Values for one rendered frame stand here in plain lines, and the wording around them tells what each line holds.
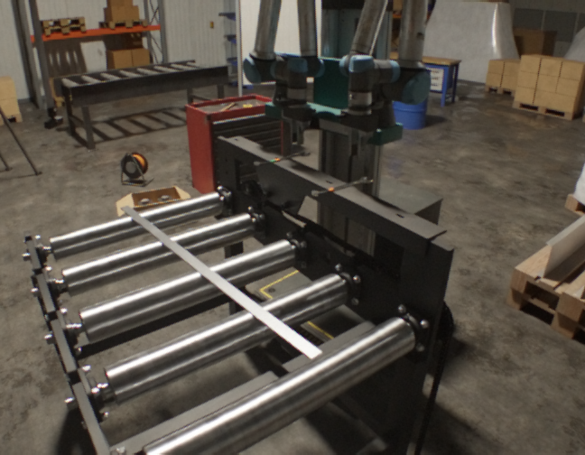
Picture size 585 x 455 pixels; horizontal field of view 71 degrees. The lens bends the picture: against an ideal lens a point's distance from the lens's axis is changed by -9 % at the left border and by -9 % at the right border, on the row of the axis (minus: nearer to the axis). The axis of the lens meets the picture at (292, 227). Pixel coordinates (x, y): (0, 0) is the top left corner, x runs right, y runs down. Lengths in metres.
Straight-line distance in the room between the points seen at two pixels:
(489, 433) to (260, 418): 1.47
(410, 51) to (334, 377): 1.06
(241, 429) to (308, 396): 0.19
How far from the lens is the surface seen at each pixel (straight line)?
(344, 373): 1.19
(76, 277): 1.70
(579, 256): 3.40
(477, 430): 2.34
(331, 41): 2.04
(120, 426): 2.33
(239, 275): 1.58
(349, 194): 1.48
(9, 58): 11.26
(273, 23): 1.89
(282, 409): 1.11
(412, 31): 1.59
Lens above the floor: 1.75
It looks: 27 degrees down
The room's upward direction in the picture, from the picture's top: straight up
